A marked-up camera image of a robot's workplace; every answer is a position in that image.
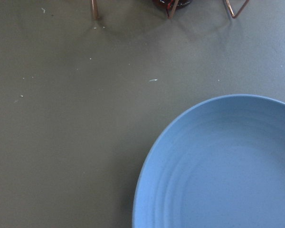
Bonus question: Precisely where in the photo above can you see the tea bottle front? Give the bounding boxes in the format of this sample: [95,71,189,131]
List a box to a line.
[153,0,192,10]

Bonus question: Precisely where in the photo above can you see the copper wire bottle rack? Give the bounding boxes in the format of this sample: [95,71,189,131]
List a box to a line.
[90,0,250,20]

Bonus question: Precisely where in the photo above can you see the blue round plate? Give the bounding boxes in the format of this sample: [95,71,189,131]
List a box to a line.
[132,95,285,228]

